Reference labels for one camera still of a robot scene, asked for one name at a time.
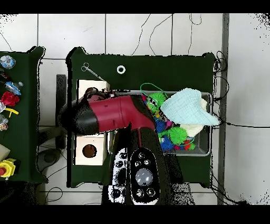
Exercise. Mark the wooden box with three holes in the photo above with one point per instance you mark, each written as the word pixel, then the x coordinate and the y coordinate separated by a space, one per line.
pixel 99 152

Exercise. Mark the red cloth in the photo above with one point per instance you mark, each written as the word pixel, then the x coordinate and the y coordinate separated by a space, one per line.
pixel 9 99

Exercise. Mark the green spiky ball with eyes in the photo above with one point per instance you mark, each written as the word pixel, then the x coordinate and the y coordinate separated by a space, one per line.
pixel 157 99

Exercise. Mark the striped spiky caterpillar toy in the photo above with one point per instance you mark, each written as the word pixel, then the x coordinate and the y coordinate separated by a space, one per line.
pixel 186 145

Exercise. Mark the crushed clear plastic bottle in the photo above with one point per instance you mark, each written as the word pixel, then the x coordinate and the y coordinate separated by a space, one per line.
pixel 7 62

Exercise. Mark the blue spiky rubber ball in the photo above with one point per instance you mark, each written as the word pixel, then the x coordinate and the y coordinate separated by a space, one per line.
pixel 160 126

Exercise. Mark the beige foam block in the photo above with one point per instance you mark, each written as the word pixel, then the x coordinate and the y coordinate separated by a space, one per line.
pixel 3 151

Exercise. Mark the crushed bottle with blue label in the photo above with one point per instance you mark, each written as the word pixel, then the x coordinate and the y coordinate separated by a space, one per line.
pixel 13 87

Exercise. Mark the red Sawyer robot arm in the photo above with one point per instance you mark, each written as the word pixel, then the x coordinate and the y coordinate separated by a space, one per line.
pixel 116 112

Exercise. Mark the yellow plastic toy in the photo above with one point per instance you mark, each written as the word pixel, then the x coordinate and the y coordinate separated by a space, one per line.
pixel 11 111

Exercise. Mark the yellow emergency stop button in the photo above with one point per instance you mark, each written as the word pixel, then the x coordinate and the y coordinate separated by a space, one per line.
pixel 6 168

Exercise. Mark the mint green knitted cloth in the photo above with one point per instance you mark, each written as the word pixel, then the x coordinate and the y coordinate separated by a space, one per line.
pixel 185 107

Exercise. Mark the cream knitted cloth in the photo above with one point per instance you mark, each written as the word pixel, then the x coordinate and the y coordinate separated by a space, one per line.
pixel 194 130

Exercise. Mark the blue spiky ball with eyes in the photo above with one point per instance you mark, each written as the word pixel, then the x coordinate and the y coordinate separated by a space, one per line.
pixel 166 143

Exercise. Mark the green spiky rubber ball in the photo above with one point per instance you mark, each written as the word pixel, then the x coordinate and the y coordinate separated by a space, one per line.
pixel 177 135

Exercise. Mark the metal scissors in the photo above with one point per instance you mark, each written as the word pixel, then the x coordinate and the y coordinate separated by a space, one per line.
pixel 90 70

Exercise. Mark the clear plastic packet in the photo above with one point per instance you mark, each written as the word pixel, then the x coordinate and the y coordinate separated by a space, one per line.
pixel 3 122

